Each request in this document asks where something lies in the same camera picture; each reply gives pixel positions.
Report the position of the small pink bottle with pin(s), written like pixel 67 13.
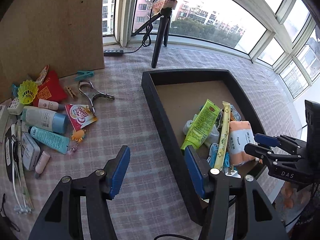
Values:
pixel 51 105

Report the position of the orange white tissue pack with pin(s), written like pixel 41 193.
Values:
pixel 240 134

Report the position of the yellow chopsticks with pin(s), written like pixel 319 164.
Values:
pixel 223 137

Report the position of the white plug-in device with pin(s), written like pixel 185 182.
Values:
pixel 231 171

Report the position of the white tube blue cap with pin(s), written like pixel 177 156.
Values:
pixel 45 119

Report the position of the black tripod stand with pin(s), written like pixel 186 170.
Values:
pixel 164 17

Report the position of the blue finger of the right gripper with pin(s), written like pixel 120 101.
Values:
pixel 267 141

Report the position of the black usb hub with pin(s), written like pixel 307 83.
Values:
pixel 115 53

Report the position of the metal clamp clip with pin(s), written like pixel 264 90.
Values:
pixel 87 89

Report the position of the large wooden board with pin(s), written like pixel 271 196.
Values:
pixel 62 34

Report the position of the blue tissue packet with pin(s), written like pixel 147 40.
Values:
pixel 14 91

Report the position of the blue clothespin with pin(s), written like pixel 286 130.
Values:
pixel 226 162

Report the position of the person's right hand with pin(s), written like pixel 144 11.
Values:
pixel 292 197

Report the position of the teal lotion tube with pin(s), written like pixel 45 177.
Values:
pixel 54 141

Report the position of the black storage tray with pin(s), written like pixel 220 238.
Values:
pixel 184 104

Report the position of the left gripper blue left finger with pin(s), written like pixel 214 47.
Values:
pixel 117 168

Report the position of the white plastic bag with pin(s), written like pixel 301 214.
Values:
pixel 212 138

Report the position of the teal clothespin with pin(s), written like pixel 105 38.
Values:
pixel 82 75

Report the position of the lime green tube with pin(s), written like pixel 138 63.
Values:
pixel 202 125

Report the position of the white floral cardboard box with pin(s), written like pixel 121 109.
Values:
pixel 4 115

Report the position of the yellow shuttlecock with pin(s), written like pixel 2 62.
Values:
pixel 27 92

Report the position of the orange crab keychain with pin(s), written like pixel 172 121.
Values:
pixel 76 138

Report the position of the white blue pill box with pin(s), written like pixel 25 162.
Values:
pixel 15 107

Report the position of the black wet wipes pack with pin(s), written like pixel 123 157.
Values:
pixel 10 147

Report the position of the red packet pouch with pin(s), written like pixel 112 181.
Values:
pixel 50 89

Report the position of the silver tin box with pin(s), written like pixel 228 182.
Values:
pixel 30 151

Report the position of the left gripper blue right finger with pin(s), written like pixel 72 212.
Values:
pixel 197 170

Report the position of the wooden clothespin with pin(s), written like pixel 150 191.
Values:
pixel 71 92

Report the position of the pink bottle grey cap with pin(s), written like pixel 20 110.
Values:
pixel 41 164

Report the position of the coffee mate sachet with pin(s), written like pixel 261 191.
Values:
pixel 234 114
pixel 80 116

